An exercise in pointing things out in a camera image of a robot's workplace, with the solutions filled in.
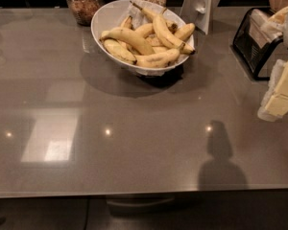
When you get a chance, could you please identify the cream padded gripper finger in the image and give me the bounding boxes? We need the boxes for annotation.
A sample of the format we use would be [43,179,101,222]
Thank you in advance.
[264,61,288,116]
[268,6,288,24]

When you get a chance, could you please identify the right rear yellow banana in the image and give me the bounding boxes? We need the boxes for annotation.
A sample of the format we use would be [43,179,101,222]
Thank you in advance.
[174,23,196,41]

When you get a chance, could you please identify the long top yellow banana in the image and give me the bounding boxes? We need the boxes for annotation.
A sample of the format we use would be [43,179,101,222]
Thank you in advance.
[153,13,195,55]

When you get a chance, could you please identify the front bottom yellow banana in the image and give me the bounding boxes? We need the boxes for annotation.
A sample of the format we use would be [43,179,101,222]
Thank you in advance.
[135,44,184,68]

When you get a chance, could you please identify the back stemmed yellow banana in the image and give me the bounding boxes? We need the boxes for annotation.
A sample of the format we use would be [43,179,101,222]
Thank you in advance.
[132,2,178,33]

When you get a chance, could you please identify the white ceramic bowl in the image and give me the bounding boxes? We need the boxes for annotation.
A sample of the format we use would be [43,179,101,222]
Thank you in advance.
[91,0,194,77]

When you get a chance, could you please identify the middle yellow banana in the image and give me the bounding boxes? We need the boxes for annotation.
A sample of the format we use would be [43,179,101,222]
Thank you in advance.
[135,23,155,38]

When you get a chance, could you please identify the left upper yellow banana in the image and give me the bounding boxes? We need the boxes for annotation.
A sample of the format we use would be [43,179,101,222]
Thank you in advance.
[100,27,155,56]

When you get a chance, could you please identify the small rear yellow banana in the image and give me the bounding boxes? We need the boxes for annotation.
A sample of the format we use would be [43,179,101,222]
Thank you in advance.
[120,15,133,29]

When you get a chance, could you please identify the left lower yellow banana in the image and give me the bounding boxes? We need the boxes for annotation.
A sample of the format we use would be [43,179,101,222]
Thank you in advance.
[103,38,137,65]

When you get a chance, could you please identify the left glass jar brown contents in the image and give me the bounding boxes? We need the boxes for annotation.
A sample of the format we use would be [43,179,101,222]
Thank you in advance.
[66,0,104,26]

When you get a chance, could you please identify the black wire basket holder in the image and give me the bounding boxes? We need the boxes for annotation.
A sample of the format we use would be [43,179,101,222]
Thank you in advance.
[232,7,283,81]

